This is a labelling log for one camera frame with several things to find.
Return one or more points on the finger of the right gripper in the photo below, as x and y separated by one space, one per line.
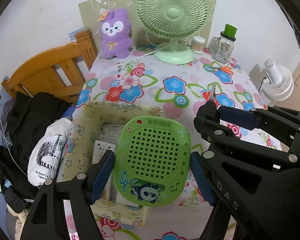
207 121
280 122

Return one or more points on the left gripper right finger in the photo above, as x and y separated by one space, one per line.
200 177

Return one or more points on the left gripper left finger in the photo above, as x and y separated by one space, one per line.
46 218

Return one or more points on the black car key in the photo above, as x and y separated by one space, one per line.
212 96

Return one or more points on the green panda speaker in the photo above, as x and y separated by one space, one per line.
152 161

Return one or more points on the white rectangular device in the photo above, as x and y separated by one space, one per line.
100 147

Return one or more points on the white standing fan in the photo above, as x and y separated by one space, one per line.
280 81

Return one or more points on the black backpack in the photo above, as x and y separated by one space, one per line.
17 191

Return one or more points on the floral tablecloth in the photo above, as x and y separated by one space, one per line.
179 90

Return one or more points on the white printed tote bag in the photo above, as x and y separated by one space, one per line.
46 155

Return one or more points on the glass mug jar green lid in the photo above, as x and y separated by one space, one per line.
221 47

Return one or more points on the cotton swab container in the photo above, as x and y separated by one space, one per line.
198 44

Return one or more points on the black clothing pile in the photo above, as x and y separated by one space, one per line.
28 120

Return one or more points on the yellow fabric storage box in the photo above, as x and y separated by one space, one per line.
87 121

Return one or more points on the green desk fan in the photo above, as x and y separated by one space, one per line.
172 20

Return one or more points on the purple plush bunny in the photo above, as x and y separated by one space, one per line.
115 29

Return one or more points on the orange handled scissors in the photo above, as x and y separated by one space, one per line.
224 69

